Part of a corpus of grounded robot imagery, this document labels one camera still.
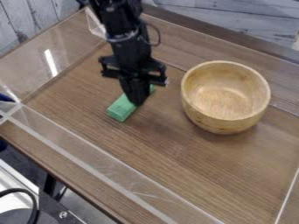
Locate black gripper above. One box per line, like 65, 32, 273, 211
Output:
98, 30, 167, 106

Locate green rectangular block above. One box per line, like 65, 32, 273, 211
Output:
107, 83, 157, 123

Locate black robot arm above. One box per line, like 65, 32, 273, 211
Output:
87, 0, 167, 106

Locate light wooden bowl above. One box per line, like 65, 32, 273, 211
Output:
182, 60, 271, 135

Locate blue object at edge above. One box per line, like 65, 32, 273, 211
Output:
0, 93, 15, 102

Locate black table leg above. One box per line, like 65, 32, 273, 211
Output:
43, 174, 58, 197

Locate clear acrylic tray wall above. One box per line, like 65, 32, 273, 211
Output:
0, 7, 299, 224

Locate black cable loop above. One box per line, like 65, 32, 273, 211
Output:
0, 187, 41, 224

